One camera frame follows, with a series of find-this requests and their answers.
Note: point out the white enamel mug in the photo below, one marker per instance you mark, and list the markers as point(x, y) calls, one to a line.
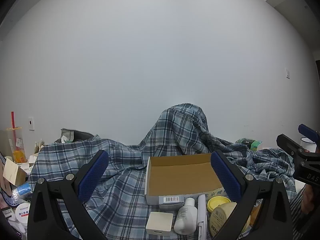
point(305, 143)

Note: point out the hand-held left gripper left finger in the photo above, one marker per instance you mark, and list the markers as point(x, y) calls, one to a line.
point(93, 177)

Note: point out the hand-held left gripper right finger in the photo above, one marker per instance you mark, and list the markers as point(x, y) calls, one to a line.
point(226, 177)

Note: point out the yellow round lid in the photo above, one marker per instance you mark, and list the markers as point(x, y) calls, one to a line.
point(217, 202)

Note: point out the grey bag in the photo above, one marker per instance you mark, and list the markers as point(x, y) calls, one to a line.
point(77, 135)

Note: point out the small white barcode box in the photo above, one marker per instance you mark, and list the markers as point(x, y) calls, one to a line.
point(170, 202)

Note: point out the white labelled jar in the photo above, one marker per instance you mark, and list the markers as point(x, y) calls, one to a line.
point(23, 212)

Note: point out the person's right hand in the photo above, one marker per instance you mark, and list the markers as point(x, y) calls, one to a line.
point(307, 200)

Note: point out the drink cup with red straw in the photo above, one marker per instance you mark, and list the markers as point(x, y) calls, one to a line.
point(17, 145)

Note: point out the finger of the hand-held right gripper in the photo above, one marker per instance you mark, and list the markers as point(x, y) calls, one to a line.
point(307, 131)
point(287, 142)

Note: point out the white square box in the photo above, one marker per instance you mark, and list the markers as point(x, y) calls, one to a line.
point(160, 223)

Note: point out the blue roll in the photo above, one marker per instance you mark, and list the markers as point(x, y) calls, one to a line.
point(22, 188)

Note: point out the white wall socket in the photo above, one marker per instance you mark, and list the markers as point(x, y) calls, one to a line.
point(31, 123)

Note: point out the white plastic bottle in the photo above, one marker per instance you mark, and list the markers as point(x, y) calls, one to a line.
point(186, 217)

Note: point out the small tan cardboard box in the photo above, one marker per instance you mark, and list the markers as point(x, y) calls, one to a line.
point(12, 172)

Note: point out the white slim tube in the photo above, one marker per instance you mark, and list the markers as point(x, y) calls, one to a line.
point(201, 212)

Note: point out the white carton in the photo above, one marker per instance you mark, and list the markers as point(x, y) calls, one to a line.
point(26, 165)

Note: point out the green tissue pack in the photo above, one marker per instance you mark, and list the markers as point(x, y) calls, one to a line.
point(248, 143)

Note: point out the cream round jar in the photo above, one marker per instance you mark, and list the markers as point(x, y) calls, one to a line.
point(221, 217)

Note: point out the blue plaid cloth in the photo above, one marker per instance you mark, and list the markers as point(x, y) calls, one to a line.
point(125, 180)

